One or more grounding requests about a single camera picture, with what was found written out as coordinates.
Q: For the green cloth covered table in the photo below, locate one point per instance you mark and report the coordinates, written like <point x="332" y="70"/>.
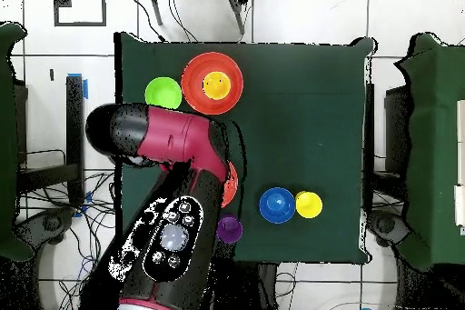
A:
<point x="7" y="142"/>
<point x="432" y="142"/>

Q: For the purple cup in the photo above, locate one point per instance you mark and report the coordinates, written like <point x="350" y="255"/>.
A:
<point x="229" y="230"/>

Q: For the tall smooth yellow cup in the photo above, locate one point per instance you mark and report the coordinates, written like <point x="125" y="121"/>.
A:
<point x="308" y="204"/>

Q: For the yellow ridged cup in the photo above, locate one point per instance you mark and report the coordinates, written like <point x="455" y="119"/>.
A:
<point x="216" y="85"/>

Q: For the dark green table cloth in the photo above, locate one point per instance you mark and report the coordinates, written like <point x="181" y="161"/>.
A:
<point x="308" y="124"/>

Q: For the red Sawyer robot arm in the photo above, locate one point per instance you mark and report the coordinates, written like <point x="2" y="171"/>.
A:
<point x="174" y="142"/>

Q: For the large orange bowl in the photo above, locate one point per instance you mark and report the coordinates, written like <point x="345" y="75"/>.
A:
<point x="192" y="95"/>
<point x="230" y="182"/>

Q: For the black metal stand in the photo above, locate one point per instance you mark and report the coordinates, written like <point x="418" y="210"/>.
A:
<point x="74" y="106"/>
<point x="394" y="124"/>

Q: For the small green bowl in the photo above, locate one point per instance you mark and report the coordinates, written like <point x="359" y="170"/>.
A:
<point x="163" y="91"/>

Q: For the grey chair base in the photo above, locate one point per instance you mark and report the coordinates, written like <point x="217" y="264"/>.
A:
<point x="385" y="223"/>
<point x="51" y="222"/>

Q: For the small dark blue bowl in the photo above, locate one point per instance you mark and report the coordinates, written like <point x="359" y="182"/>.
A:
<point x="277" y="205"/>

